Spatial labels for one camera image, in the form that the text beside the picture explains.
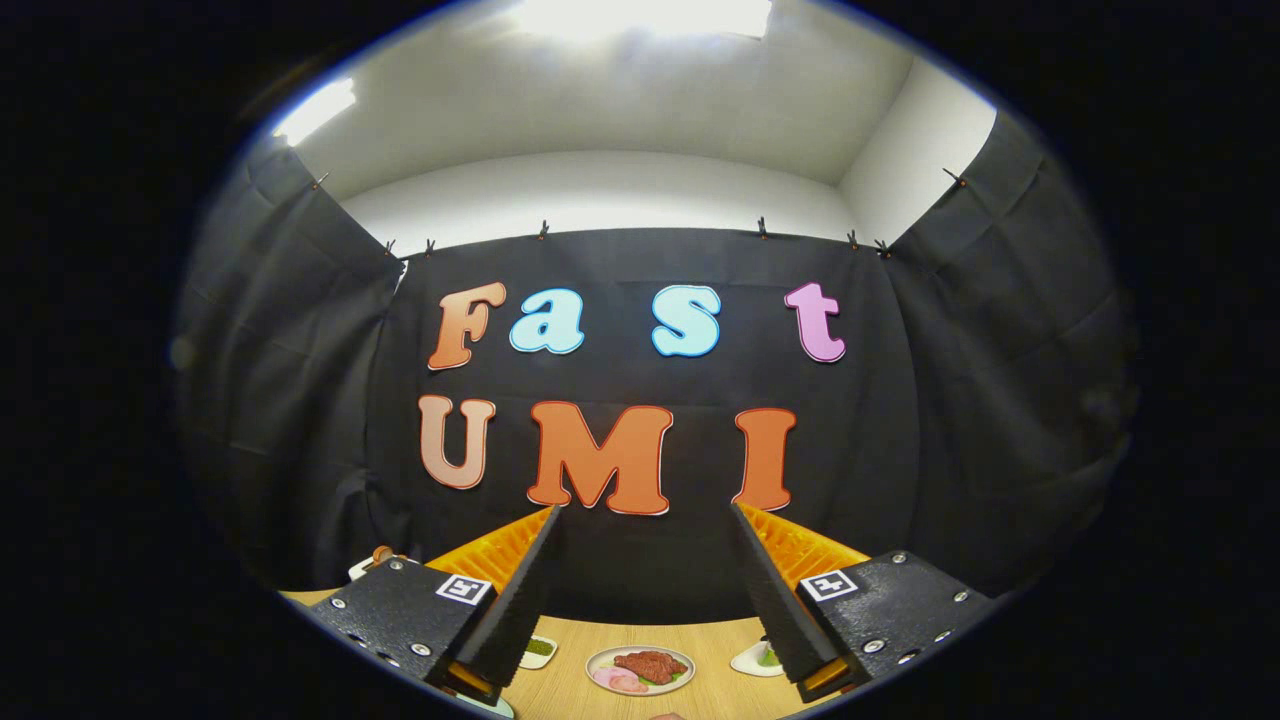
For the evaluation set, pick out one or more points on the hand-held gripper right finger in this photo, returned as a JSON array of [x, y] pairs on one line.
[[785, 620]]

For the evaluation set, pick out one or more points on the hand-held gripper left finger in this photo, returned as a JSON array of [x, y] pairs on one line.
[[515, 610]]

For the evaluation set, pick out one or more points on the green label metal bottle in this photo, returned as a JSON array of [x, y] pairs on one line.
[[768, 658]]

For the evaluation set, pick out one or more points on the green beans pile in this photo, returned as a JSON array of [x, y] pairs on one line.
[[540, 647]]

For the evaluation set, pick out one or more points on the white divided dish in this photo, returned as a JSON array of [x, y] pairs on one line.
[[538, 662]]

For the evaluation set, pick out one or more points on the white square coaster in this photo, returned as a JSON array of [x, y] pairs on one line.
[[745, 662]]

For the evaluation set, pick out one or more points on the beige round plate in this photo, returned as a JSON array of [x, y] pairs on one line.
[[598, 660]]

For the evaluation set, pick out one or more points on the light blue plate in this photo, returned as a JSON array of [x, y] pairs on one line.
[[495, 710]]

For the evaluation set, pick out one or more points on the pale pink ham slice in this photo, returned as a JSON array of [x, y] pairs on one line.
[[603, 676]]

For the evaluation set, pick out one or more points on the green lettuce leaf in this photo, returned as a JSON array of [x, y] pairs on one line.
[[673, 676]]

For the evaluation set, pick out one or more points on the deep pink ham slice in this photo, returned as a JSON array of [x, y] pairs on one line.
[[630, 684]]

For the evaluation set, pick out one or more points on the brown steak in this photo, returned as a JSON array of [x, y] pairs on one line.
[[650, 665]]

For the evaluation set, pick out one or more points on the toasted bread slice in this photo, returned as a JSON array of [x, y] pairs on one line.
[[382, 553]]

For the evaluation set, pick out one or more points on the cream toaster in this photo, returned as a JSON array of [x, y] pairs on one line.
[[362, 571]]

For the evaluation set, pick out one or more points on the row of cloth clips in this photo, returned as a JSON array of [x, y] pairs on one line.
[[544, 231]]

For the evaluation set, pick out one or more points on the small ceiling light panel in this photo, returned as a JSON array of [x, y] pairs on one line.
[[315, 110]]

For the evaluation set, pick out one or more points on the large ceiling light panel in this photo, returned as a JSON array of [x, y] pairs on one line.
[[640, 15]]

